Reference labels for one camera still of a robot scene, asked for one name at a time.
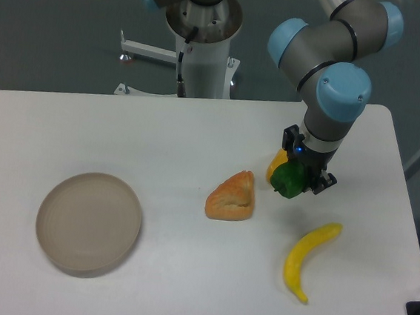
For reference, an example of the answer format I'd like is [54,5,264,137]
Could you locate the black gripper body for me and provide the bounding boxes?
[287,135,336,177]

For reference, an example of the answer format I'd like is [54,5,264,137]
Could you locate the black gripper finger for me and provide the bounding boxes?
[303,168,337,195]
[281,125,304,159]

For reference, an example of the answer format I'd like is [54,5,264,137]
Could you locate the green pepper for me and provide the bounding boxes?
[270,160,307,199]

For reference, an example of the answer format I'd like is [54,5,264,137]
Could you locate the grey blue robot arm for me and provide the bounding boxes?
[142,0,404,199]

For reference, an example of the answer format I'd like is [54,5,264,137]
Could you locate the orange yellow pepper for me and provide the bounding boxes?
[265,149,288,183]

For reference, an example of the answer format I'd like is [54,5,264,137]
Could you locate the yellow banana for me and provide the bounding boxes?
[282,222,343,305]

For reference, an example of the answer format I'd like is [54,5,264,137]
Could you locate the orange pastry bread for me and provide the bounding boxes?
[204,170,255,222]

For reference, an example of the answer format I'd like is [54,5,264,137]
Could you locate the beige round plate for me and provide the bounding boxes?
[35,172,142,278]

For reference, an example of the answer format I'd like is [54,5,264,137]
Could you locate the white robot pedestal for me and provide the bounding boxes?
[120,0,243,99]

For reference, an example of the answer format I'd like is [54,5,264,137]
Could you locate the black cable on pedestal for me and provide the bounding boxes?
[174,24,199,99]

